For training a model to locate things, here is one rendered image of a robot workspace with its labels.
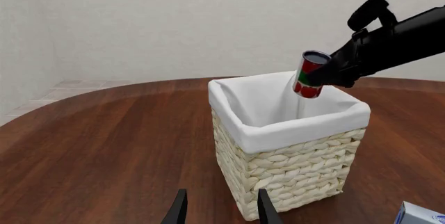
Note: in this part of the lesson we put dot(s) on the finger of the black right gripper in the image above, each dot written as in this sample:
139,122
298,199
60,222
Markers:
335,70

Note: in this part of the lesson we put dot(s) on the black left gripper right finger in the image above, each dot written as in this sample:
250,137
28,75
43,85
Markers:
267,212

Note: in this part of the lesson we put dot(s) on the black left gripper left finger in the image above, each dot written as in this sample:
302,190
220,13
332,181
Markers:
178,211

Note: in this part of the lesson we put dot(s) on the woven basket with white liner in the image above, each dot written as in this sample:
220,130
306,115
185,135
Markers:
292,161

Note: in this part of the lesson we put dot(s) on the white and blue printed box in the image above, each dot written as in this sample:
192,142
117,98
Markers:
422,214

